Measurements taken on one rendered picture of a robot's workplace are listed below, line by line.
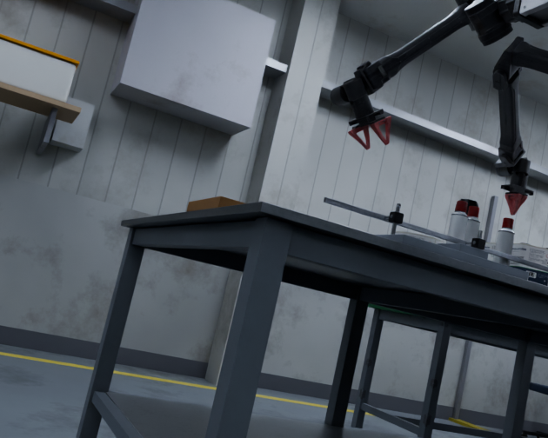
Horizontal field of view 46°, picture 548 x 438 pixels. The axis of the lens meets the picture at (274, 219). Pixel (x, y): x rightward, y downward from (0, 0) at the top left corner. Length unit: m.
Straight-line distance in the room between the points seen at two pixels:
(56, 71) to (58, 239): 1.21
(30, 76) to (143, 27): 0.93
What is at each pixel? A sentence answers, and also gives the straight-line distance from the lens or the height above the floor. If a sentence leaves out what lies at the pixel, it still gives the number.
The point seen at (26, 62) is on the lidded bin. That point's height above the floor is 1.72.
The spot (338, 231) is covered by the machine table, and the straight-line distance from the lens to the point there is 1.28.
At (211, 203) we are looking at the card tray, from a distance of 1.58.
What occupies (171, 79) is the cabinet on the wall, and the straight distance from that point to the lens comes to 4.62.
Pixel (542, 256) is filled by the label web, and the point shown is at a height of 1.03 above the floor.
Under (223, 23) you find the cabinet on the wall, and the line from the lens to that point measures 4.85.
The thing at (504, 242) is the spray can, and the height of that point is 1.00.
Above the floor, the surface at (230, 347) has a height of 0.55.
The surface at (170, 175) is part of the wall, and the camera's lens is 4.89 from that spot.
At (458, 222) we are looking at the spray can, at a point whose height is 1.01.
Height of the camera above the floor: 0.64
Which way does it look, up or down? 8 degrees up
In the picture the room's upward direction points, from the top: 13 degrees clockwise
